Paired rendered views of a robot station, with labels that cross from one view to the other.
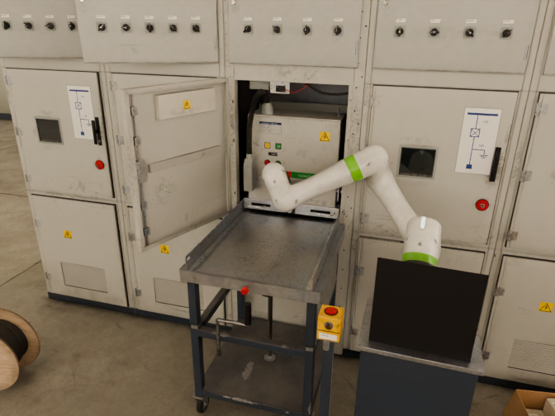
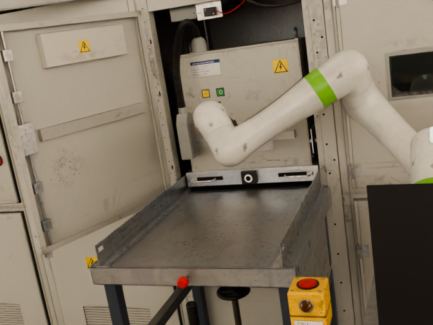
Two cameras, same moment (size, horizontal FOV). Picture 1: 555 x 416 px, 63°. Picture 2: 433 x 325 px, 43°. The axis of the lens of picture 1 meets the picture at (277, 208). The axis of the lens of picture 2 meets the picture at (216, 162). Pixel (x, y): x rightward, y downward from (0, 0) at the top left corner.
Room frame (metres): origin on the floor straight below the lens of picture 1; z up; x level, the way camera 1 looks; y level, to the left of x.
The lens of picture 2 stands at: (0.21, -0.14, 1.47)
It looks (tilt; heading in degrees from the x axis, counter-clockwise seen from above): 13 degrees down; 5
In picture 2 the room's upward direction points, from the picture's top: 9 degrees counter-clockwise
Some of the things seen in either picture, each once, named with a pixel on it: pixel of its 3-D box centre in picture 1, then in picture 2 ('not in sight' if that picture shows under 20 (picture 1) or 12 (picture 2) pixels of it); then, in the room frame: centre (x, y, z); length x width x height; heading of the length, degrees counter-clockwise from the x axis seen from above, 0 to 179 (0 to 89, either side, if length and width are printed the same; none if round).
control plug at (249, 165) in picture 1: (249, 173); (187, 135); (2.31, 0.15, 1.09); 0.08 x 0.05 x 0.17; 164
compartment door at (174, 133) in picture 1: (183, 160); (91, 124); (2.15, 0.46, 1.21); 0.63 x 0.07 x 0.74; 143
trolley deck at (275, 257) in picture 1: (270, 250); (223, 230); (1.95, 0.03, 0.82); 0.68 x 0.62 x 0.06; 164
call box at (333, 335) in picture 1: (329, 323); (310, 304); (1.34, -0.19, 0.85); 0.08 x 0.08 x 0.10; 74
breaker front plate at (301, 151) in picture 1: (291, 163); (241, 112); (2.32, -0.07, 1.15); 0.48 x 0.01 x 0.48; 74
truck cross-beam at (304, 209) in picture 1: (291, 206); (251, 174); (2.34, -0.08, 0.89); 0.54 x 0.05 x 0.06; 74
